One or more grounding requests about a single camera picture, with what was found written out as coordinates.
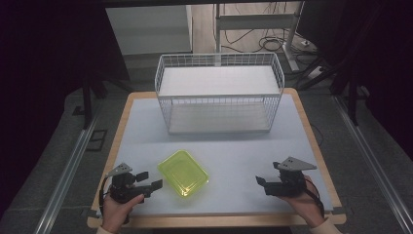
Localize metal floor rail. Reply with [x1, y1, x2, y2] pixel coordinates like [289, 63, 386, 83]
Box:
[33, 111, 101, 234]
[331, 93, 413, 234]

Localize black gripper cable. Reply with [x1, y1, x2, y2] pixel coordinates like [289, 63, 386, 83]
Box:
[304, 177, 326, 218]
[97, 176, 113, 217]

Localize black floor cables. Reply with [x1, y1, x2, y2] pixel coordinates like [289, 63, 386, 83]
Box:
[223, 28, 295, 55]

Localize white wire basket shelf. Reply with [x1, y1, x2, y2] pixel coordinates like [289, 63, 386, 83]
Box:
[154, 52, 286, 136]

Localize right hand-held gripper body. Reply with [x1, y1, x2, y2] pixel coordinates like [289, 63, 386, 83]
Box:
[264, 156, 319, 198]

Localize black floor plate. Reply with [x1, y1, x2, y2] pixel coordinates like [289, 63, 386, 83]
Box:
[85, 129, 108, 152]

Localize black stand leg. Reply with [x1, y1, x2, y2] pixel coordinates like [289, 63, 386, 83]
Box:
[346, 77, 360, 127]
[80, 77, 94, 131]

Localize white metal stand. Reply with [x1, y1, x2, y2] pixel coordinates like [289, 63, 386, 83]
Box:
[213, 2, 306, 73]

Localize dark curtain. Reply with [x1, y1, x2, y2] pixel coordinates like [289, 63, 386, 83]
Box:
[0, 0, 131, 218]
[296, 0, 413, 160]

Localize person's right hand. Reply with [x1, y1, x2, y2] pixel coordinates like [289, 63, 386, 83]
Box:
[280, 175, 326, 228]

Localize yellow-green plastic tray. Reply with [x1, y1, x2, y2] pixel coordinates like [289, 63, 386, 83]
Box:
[157, 148, 210, 200]

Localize person's left hand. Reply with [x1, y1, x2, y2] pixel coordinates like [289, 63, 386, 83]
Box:
[101, 193, 146, 234]

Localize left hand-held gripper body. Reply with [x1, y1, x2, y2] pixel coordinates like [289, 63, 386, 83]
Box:
[104, 162, 154, 205]

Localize white cabinet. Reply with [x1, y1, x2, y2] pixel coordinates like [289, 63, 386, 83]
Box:
[104, 4, 194, 57]

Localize white power strip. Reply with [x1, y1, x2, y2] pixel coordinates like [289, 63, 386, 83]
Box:
[306, 65, 326, 81]

